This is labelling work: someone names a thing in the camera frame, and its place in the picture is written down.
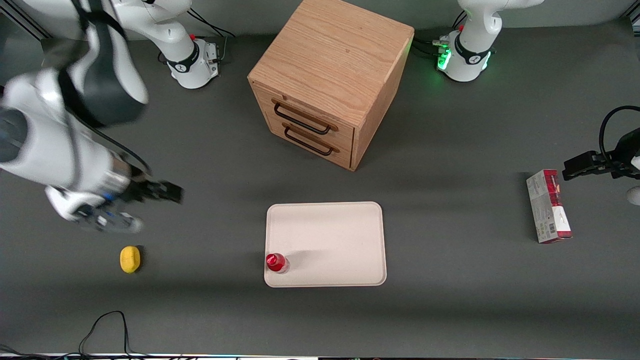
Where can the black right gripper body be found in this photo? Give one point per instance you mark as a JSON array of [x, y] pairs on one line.
[[141, 191]]

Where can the cream rectangular tray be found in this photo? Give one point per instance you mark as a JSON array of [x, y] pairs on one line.
[[335, 235]]

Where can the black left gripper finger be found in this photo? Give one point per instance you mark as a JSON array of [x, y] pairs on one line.
[[585, 159], [580, 173]]

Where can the red coke bottle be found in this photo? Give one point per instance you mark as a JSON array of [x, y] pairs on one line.
[[275, 262]]

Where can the aluminium frame rail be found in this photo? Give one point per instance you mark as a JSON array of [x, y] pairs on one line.
[[27, 25]]

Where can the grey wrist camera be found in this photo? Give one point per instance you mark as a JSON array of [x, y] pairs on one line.
[[635, 196], [112, 220]]

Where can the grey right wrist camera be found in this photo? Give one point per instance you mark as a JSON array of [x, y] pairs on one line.
[[112, 220]]

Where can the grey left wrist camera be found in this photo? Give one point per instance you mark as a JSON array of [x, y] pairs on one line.
[[635, 196]]

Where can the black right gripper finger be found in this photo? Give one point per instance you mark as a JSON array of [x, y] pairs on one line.
[[167, 188], [165, 198]]

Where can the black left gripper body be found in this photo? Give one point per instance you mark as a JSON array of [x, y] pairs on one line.
[[618, 165]]

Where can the yellow lemon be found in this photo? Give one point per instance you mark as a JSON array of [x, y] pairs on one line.
[[130, 260]]

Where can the grey and red carton box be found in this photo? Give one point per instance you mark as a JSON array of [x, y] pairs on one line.
[[548, 207]]

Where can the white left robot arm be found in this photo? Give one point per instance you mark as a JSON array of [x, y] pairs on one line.
[[472, 55]]

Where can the wooden drawer cabinet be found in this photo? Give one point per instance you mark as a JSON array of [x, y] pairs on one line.
[[335, 55]]

